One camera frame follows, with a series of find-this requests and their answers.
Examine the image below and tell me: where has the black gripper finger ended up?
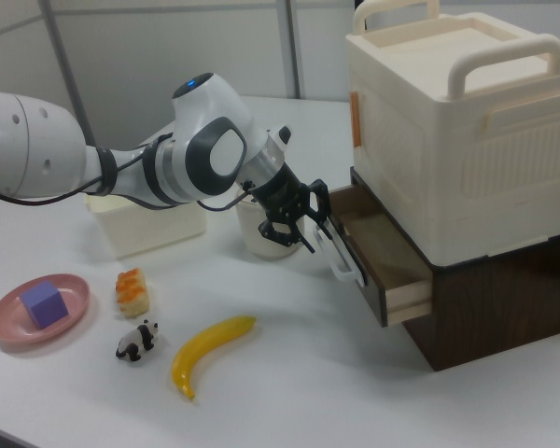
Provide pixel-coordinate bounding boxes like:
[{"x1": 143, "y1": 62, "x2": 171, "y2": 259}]
[
  {"x1": 259, "y1": 212, "x2": 316, "y2": 256},
  {"x1": 302, "y1": 178, "x2": 332, "y2": 244}
]

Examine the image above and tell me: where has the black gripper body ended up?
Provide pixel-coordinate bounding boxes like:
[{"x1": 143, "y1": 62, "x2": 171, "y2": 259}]
[{"x1": 251, "y1": 163, "x2": 309, "y2": 220}]

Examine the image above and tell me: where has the wooden drawer with white handle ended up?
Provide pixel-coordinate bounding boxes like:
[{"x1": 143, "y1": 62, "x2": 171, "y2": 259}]
[{"x1": 311, "y1": 184, "x2": 434, "y2": 328}]

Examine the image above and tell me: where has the open cream plastic container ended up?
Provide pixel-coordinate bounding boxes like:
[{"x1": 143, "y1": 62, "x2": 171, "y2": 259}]
[{"x1": 84, "y1": 134, "x2": 207, "y2": 260}]

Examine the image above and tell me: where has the small white lidded bin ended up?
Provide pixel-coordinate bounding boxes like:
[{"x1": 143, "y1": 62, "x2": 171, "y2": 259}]
[{"x1": 235, "y1": 186, "x2": 304, "y2": 261}]

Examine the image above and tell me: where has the yellow toy banana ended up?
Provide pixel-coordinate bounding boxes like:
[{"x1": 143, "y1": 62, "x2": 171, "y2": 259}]
[{"x1": 170, "y1": 315, "x2": 258, "y2": 400}]

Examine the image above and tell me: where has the orange glazed toy bread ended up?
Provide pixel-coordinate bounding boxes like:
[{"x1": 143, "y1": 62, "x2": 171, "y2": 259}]
[{"x1": 115, "y1": 268, "x2": 151, "y2": 319}]

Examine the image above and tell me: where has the black white panda figurine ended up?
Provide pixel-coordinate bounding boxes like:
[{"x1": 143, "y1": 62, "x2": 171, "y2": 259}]
[{"x1": 115, "y1": 319, "x2": 161, "y2": 363}]

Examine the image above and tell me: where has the dark brown wooden cabinet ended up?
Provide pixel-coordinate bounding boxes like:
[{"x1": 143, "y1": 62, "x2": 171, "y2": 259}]
[{"x1": 349, "y1": 167, "x2": 560, "y2": 373}]

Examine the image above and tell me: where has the purple foam cube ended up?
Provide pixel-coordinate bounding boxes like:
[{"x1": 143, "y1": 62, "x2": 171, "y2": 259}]
[{"x1": 19, "y1": 279, "x2": 70, "y2": 330}]

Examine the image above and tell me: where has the pink plastic plate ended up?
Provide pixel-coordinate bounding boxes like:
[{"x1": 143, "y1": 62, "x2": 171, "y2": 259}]
[{"x1": 0, "y1": 273, "x2": 92, "y2": 346}]

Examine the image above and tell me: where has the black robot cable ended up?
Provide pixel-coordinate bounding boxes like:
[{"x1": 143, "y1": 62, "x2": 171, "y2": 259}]
[{"x1": 0, "y1": 134, "x2": 256, "y2": 214}]

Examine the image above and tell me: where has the cream storage box with handles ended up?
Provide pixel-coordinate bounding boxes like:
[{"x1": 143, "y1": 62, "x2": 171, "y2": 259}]
[{"x1": 344, "y1": 0, "x2": 560, "y2": 258}]

